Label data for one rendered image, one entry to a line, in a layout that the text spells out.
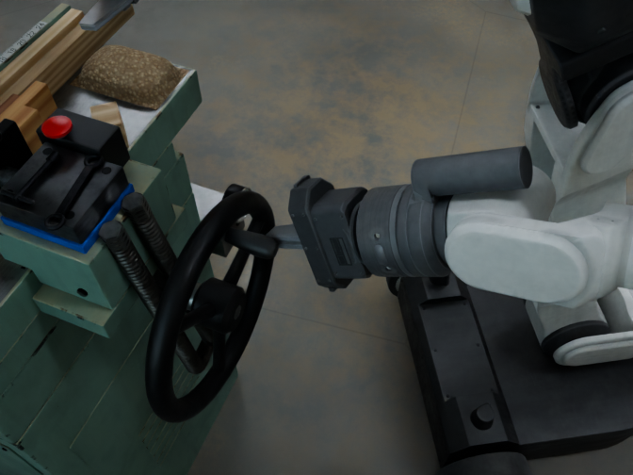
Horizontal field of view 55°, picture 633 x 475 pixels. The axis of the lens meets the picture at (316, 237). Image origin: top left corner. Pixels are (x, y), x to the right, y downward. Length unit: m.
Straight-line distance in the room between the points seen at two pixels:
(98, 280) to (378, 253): 0.29
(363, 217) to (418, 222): 0.06
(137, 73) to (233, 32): 1.71
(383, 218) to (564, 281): 0.16
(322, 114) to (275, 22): 0.58
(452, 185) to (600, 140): 0.34
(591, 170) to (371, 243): 0.40
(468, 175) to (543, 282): 0.10
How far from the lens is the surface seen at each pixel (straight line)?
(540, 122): 0.94
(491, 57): 2.51
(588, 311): 1.33
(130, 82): 0.87
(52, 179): 0.66
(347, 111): 2.19
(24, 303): 0.74
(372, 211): 0.56
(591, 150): 0.84
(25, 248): 0.69
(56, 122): 0.68
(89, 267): 0.64
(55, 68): 0.92
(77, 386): 0.91
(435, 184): 0.53
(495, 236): 0.49
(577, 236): 0.48
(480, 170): 0.51
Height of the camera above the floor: 1.45
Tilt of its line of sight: 53 degrees down
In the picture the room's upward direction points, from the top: straight up
